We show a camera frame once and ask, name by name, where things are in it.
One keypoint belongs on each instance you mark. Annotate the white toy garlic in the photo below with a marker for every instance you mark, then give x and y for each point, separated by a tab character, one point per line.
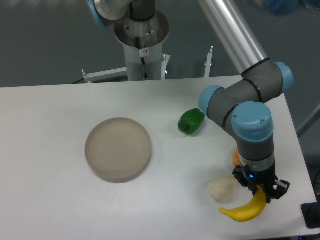
222	188

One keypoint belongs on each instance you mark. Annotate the beige round plate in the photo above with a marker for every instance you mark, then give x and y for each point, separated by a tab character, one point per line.
118	150

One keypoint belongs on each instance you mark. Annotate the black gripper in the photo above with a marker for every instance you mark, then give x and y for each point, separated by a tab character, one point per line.
249	176

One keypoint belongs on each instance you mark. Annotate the grey metal stand leg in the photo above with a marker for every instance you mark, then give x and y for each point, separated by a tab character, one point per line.
308	121

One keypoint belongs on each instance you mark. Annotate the yellow toy banana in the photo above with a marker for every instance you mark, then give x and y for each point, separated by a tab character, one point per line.
249	211

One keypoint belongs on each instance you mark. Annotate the blue plastic bag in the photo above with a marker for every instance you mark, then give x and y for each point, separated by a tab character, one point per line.
281	7

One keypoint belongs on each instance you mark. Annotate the black device at table edge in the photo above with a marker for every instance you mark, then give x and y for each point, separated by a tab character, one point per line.
311	214

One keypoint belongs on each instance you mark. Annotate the white metal frame bracket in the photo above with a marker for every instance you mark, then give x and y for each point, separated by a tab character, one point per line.
104	76

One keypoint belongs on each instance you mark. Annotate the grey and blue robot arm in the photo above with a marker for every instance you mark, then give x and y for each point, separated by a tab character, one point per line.
240	110

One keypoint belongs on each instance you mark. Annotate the green toy bell pepper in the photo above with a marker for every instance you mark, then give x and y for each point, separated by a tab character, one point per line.
191	120

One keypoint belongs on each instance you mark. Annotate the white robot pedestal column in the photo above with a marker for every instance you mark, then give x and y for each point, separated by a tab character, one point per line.
142	43

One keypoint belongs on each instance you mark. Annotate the white upright metal post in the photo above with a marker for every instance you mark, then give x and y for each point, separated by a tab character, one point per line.
208	62

